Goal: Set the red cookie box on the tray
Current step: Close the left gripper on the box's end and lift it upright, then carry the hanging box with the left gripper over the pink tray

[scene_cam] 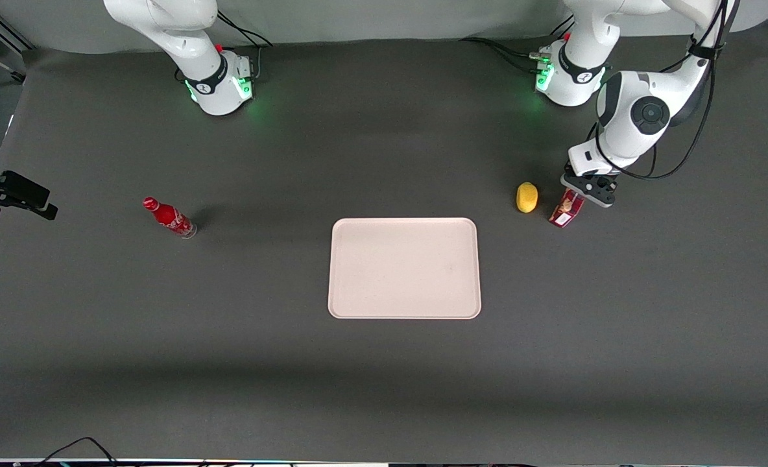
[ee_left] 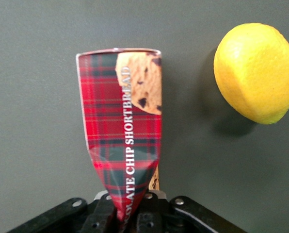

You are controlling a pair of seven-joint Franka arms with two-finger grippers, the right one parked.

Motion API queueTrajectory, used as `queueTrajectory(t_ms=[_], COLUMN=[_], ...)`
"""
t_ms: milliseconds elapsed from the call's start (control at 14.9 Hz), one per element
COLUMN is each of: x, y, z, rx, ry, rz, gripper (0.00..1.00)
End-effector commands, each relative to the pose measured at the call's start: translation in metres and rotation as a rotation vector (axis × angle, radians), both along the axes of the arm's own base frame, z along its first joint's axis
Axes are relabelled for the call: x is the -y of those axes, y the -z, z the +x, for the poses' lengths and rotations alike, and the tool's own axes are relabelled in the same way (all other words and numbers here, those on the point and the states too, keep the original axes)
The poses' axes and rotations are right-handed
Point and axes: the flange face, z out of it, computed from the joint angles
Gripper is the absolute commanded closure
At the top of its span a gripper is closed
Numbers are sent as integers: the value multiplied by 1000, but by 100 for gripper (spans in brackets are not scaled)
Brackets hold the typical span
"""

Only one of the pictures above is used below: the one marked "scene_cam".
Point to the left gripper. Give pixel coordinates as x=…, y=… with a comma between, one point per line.
x=602, y=181

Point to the red cookie box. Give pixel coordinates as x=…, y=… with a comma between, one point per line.
x=567, y=213

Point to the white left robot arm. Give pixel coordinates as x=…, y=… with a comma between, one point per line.
x=630, y=110

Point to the white rectangular plastic tray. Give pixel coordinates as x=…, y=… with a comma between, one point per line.
x=403, y=269

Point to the yellow lemon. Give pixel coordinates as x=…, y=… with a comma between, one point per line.
x=527, y=197

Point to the red cola bottle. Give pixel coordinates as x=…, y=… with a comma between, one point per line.
x=168, y=217

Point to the black clamp-mounted device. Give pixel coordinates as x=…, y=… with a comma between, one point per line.
x=17, y=191

